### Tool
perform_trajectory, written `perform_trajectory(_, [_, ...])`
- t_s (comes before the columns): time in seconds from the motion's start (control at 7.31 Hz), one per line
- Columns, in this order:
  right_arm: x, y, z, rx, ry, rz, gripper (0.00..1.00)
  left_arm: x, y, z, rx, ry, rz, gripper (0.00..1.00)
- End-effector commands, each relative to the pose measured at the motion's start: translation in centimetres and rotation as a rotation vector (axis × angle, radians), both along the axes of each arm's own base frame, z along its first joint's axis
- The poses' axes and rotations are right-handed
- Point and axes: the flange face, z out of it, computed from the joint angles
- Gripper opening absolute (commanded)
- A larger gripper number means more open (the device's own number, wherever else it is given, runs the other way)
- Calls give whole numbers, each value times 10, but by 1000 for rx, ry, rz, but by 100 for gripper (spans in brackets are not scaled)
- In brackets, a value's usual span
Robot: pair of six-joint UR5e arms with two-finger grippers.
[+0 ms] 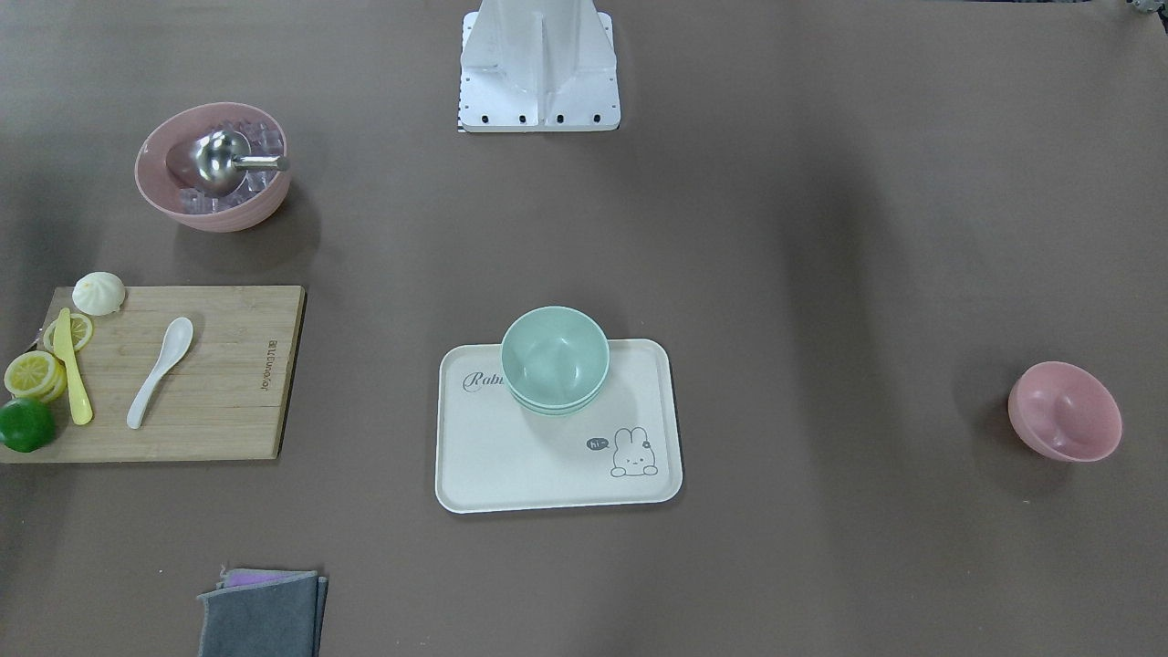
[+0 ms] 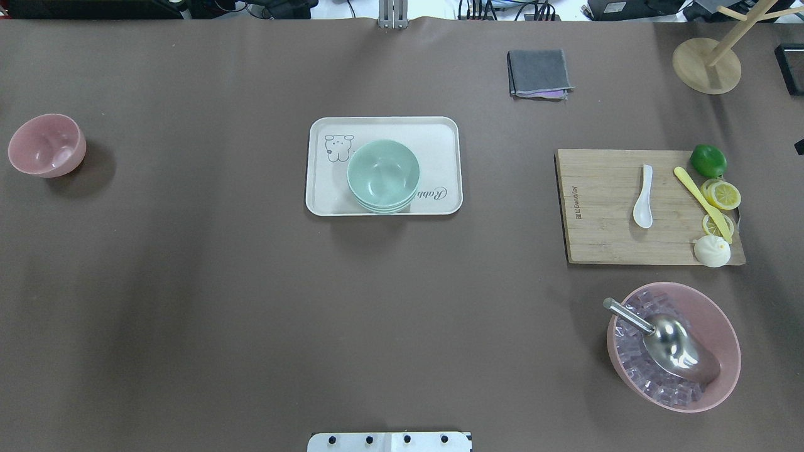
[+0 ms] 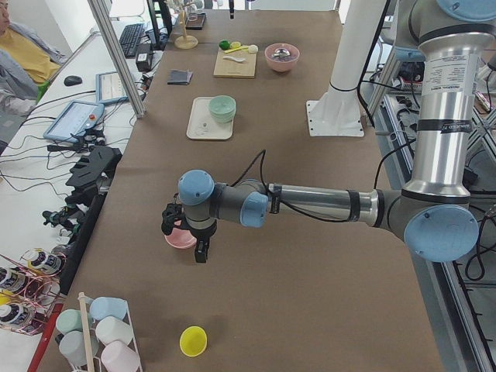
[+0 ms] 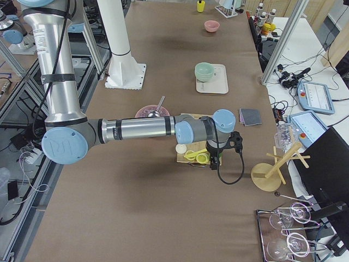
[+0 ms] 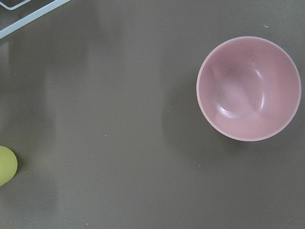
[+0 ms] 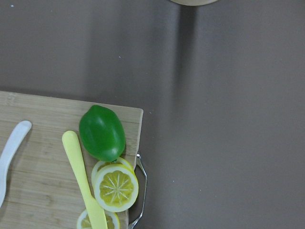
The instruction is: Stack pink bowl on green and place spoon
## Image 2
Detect metal bracket at table edge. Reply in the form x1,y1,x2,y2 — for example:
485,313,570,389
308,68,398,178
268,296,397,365
378,0,410,30

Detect black box at edge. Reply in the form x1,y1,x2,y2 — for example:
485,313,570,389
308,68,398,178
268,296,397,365
774,43,803,95

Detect lemon slice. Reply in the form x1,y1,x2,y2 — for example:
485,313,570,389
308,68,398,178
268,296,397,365
702,215,735,237

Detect green stacked bowls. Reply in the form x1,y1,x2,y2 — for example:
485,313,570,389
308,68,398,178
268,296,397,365
347,139,420,213

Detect small pink bowl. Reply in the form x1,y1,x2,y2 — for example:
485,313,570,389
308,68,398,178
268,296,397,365
8,114,87,178

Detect white ceramic spoon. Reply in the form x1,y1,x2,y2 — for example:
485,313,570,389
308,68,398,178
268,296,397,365
633,164,654,229

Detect folded grey cloth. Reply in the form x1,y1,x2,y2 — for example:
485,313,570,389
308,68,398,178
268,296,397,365
506,49,575,100

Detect wooden mug tree stand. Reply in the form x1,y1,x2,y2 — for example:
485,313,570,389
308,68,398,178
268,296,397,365
672,1,803,95

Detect metal ice scoop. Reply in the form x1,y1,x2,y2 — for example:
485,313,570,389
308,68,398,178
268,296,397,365
602,298,721,384

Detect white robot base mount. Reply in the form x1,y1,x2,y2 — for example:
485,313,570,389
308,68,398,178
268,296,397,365
307,430,473,451

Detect large pink ice bowl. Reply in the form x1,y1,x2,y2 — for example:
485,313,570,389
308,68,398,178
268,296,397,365
606,281,742,414

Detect bamboo cutting board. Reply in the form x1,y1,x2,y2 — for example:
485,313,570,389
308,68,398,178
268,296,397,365
555,148,746,266

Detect lemon half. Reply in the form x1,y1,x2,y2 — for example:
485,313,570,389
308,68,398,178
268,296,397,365
700,178,742,210

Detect cream rabbit tray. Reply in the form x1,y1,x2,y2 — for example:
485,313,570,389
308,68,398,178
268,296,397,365
305,116,464,217

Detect green lime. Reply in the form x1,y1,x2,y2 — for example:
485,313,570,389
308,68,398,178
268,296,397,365
689,144,727,178

